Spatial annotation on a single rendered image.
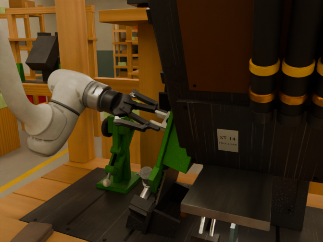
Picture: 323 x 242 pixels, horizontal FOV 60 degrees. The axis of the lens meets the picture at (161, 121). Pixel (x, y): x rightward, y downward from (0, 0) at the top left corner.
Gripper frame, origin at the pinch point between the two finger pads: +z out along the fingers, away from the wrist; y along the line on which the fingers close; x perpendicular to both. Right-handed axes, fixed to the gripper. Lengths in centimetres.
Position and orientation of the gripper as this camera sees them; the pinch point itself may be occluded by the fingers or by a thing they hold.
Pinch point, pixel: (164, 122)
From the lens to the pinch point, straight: 83.0
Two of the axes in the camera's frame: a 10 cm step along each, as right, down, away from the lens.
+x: 1.0, 4.7, 8.8
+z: 8.9, 3.5, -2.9
